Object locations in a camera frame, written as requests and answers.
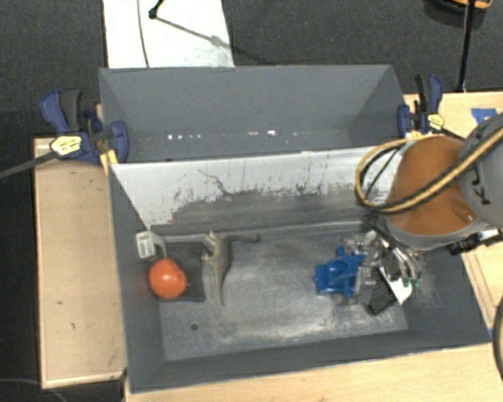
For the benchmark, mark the blue plastic toy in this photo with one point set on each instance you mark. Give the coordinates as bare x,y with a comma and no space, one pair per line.
336,273

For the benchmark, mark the orange ball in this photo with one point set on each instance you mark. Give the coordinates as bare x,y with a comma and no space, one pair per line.
167,279

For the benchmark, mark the grey metal bin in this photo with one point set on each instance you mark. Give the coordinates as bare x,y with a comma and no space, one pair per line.
275,288

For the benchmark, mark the white plastic clip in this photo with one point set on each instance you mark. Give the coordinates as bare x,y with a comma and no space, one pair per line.
145,245

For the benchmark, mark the pale wood board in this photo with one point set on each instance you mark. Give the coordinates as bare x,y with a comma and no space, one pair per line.
78,272

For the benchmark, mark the black cylinder on white bracket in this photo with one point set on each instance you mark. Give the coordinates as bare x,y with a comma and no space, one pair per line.
469,245

